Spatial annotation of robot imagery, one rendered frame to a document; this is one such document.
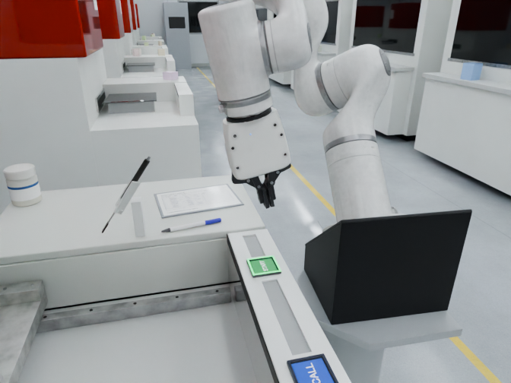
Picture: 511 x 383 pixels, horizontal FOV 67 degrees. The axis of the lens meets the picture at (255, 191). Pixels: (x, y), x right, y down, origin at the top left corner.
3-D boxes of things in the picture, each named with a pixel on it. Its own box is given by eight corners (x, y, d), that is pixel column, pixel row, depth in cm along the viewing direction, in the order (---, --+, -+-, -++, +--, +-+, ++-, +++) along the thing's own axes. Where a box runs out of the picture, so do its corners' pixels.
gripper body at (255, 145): (220, 120, 58) (236, 185, 63) (284, 102, 60) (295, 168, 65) (213, 109, 65) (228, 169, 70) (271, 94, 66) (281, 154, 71)
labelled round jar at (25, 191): (8, 208, 98) (-2, 173, 95) (17, 197, 105) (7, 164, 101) (39, 205, 100) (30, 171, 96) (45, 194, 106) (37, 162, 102)
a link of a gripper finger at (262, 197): (245, 180, 66) (253, 213, 69) (263, 175, 66) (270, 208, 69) (241, 173, 69) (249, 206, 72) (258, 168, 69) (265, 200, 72)
